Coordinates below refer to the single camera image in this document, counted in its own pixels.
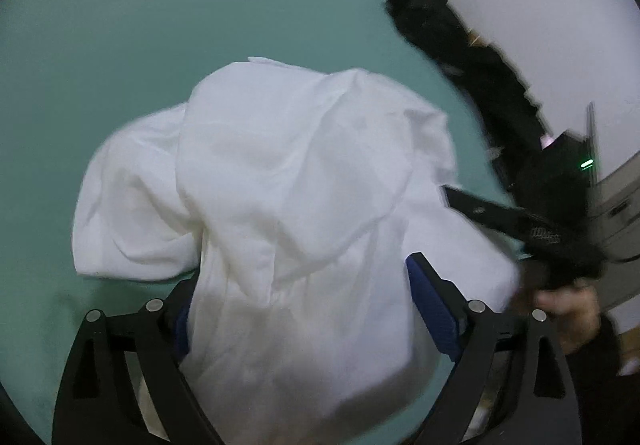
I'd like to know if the white hoodie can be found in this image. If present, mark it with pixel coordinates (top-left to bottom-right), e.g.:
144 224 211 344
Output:
71 56 523 445

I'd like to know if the person's right hand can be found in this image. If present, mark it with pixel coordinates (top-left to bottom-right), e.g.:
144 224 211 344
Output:
514 270 602 357

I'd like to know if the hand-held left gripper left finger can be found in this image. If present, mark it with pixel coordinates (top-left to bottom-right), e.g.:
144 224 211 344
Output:
51 270 226 445

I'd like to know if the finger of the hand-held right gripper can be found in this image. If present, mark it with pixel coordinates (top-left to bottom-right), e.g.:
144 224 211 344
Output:
442 184 533 238

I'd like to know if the black clothes pile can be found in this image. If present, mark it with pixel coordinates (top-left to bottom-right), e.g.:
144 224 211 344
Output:
384 0 557 198

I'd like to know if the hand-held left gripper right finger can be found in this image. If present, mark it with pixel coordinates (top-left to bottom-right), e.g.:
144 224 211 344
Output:
405 252 584 445

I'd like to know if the grey drawer cabinet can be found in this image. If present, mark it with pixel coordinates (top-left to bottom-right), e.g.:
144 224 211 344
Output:
589 164 640 312

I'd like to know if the person's right forearm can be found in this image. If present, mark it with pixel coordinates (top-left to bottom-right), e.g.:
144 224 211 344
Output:
564 314 640 445

